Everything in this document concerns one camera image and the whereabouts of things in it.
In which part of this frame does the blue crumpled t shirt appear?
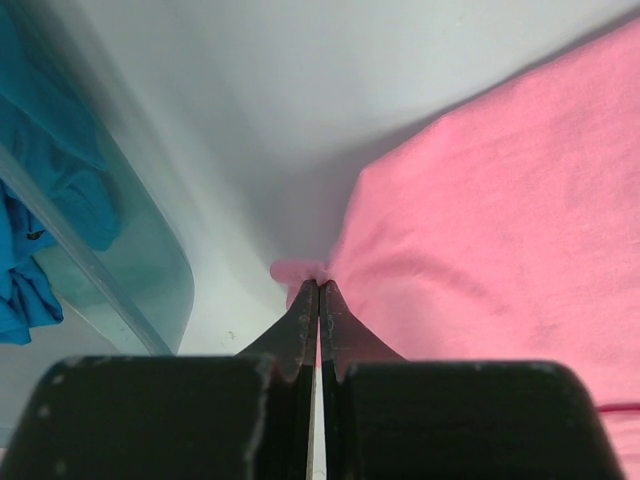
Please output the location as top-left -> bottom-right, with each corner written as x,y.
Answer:
1,1 -> 121,345

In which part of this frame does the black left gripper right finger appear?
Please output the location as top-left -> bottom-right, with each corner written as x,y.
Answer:
318,282 -> 623,479

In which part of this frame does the teal plastic bin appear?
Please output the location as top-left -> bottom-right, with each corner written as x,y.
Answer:
1,1 -> 194,442

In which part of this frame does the pink t shirt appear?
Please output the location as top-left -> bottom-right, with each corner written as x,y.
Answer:
270,20 -> 639,479

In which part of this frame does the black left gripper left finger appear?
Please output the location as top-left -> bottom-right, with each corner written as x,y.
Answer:
1,281 -> 319,479

